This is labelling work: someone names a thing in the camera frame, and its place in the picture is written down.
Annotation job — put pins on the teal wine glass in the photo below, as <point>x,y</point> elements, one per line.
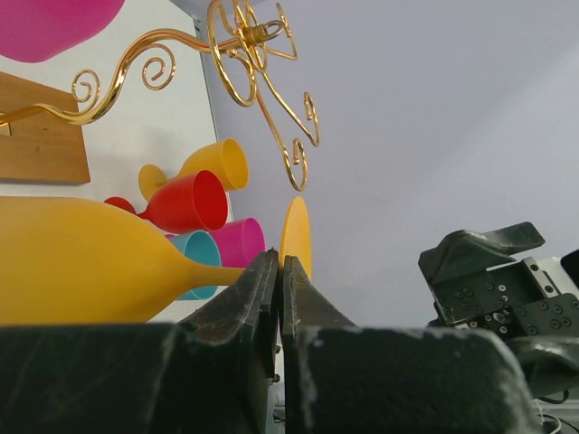
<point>198,246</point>

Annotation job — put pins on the gold wire wine glass rack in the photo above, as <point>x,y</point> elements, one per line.
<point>239,51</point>

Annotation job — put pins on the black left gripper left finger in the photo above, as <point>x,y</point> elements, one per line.
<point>209,373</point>

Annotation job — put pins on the yellow wine glass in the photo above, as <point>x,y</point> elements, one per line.
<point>71,261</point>
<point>225,159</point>

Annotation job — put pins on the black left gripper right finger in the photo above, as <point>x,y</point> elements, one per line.
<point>345,378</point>

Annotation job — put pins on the wooden rack base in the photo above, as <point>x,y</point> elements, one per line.
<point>40,149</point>

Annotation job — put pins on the magenta wine glass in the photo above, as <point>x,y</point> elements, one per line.
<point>239,242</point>
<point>36,31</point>

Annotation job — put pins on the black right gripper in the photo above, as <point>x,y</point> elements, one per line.
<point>531,305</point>

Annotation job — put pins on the red wine glass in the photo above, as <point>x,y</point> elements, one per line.
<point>193,202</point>

